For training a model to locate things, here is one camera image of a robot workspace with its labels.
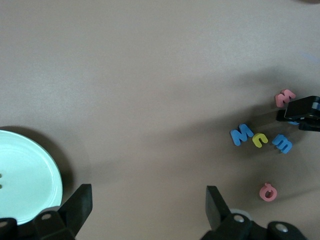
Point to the pink foam letter Q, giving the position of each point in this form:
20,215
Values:
262,194

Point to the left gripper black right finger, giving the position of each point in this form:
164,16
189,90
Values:
217,212

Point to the small blue foam letter m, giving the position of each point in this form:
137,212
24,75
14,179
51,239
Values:
282,143

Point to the yellow foam letter n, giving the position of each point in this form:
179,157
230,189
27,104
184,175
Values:
257,143

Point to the light green plate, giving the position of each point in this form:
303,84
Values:
25,175

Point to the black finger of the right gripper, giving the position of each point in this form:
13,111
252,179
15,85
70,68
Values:
312,125
300,108

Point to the pink foam letter m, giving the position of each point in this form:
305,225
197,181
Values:
282,98

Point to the large blue foam letter M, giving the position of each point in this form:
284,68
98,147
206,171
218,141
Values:
237,136

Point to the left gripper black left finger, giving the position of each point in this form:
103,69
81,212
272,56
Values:
75,212

